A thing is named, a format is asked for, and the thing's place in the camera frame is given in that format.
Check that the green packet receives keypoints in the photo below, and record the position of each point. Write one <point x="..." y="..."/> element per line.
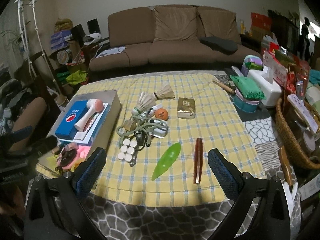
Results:
<point x="247" y="87"/>

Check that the teal bowl stack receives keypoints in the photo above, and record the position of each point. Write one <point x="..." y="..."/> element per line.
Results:
<point x="245" y="103"/>

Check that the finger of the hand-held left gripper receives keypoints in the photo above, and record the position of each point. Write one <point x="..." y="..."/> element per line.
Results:
<point x="42" y="143"/>
<point x="22" y="131"/>

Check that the brown sofa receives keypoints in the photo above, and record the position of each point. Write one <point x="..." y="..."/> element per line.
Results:
<point x="172" y="52"/>

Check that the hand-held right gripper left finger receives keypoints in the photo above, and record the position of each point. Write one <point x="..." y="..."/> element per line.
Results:
<point x="90" y="172"/>

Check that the orange ball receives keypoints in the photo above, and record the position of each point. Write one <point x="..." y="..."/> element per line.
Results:
<point x="161" y="114"/>

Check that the red-brown narrow case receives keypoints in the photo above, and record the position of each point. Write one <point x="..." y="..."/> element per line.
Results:
<point x="197" y="161"/>

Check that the dark seat cushion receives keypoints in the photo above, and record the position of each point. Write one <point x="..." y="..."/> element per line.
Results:
<point x="217" y="44"/>

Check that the stack of blue boxes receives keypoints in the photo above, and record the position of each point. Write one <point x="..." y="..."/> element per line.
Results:
<point x="61" y="40"/>

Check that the cardboard box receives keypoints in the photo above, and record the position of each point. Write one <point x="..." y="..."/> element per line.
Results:
<point x="113" y="105"/>

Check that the cluster of white round caps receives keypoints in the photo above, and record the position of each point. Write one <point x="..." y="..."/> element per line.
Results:
<point x="128" y="150"/>

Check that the white coat stand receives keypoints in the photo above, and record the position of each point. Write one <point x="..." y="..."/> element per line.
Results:
<point x="23" y="30"/>

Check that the purple and green container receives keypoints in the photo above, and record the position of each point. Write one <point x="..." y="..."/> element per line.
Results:
<point x="251" y="65"/>

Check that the white tissue box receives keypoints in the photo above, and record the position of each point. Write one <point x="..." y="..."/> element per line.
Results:
<point x="265" y="87"/>

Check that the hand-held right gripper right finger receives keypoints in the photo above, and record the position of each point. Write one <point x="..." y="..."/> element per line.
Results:
<point x="222" y="172"/>

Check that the wooden rolling pin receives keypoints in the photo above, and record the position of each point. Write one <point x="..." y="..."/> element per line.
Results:
<point x="226" y="88"/>

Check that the blue box with round logo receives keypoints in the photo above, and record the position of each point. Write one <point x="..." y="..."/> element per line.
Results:
<point x="72" y="120"/>

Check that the white curved appliance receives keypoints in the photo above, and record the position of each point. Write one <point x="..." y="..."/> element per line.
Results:
<point x="92" y="38"/>

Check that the white feather shuttlecock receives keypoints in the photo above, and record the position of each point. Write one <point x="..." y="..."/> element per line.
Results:
<point x="165" y="91"/>
<point x="145" y="102"/>

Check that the green pod-shaped toy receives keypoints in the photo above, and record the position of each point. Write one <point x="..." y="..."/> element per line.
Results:
<point x="166" y="161"/>

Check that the wicker basket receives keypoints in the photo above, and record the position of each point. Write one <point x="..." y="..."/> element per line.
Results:
<point x="287" y="132"/>

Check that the red and white packet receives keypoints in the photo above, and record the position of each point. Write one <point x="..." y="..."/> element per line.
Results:
<point x="275" y="67"/>

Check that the bright green bag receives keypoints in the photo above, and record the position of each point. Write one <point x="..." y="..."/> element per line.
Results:
<point x="76" y="77"/>

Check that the black speaker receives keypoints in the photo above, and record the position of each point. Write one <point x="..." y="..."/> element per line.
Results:
<point x="78" y="32"/>
<point x="92" y="26"/>

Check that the white facial brush pink head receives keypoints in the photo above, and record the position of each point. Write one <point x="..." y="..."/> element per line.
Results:
<point x="87" y="116"/>

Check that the papers on sofa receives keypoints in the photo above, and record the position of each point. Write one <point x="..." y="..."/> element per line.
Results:
<point x="110" y="52"/>

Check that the small white bottle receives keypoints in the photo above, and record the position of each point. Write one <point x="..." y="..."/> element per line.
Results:
<point x="155" y="108"/>

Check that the gold tea packet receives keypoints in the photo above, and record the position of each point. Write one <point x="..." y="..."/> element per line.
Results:
<point x="186" y="108"/>

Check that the yellow checked tablecloth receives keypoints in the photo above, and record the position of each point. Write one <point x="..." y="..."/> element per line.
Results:
<point x="195" y="135"/>

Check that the pink soft item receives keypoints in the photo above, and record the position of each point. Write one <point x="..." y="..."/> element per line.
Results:
<point x="82" y="152"/>

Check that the stack of red boxes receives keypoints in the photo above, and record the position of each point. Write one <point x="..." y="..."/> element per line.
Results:
<point x="261" y="21"/>

